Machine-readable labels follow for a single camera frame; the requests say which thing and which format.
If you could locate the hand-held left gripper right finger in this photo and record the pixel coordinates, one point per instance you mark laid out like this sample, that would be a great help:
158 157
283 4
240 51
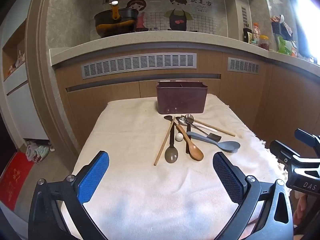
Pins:
227 177

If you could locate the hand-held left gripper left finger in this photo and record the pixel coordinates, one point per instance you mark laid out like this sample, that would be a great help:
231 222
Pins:
93 177

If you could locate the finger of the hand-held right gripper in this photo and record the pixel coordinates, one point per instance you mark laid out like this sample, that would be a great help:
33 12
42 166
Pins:
281 150
303 133

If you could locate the blue-grey rice paddle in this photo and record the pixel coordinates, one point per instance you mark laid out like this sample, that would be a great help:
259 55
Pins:
228 145

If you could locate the wooden spoon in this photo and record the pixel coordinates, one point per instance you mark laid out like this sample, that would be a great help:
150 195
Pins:
196 152

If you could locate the metal spoon with black end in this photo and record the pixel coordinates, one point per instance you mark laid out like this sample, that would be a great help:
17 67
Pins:
213 137

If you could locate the wooden chopstick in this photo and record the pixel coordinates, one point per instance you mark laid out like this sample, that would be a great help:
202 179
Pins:
164 143
225 131

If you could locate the small black spoon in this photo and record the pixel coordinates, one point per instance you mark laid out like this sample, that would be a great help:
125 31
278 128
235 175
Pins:
168 117

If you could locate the purple plastic utensil holder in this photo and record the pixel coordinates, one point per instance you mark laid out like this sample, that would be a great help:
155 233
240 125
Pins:
182 100

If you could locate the person's right hand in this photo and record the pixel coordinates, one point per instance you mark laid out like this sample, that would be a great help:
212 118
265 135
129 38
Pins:
301 207

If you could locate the white cloth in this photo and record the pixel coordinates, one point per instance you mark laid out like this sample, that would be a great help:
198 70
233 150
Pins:
150 192

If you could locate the pile of cloths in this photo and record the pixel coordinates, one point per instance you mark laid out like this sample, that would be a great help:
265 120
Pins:
37 152

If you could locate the wooden cabinet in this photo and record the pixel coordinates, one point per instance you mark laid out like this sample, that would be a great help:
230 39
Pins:
105 97

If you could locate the red floor mat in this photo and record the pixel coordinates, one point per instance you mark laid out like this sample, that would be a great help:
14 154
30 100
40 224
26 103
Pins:
12 180

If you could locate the green bag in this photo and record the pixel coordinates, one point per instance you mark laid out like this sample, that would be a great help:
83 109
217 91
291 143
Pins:
285 46

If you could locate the short grey vent grille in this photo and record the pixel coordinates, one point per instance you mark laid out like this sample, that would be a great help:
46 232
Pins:
243 65

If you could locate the yellow-lidded jar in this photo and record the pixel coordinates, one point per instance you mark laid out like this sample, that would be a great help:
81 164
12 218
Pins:
264 43

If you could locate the bottle with orange cap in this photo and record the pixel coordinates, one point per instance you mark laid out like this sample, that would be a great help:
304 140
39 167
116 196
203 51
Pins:
255 33

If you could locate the window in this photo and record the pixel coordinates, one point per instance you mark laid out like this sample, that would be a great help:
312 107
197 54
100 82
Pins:
308 22

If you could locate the white shelf cabinet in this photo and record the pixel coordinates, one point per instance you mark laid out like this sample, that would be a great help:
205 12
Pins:
20 92

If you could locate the dark packet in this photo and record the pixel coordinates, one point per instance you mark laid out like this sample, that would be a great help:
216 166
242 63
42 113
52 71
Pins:
247 36

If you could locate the long grey vent grille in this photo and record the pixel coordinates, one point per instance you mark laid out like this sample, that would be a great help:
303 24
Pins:
140 63

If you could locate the speckled stone countertop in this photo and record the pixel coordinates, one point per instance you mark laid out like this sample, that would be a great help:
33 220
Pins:
150 42

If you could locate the cartoon wall sticker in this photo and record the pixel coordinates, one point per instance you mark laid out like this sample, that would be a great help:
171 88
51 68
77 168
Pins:
177 15

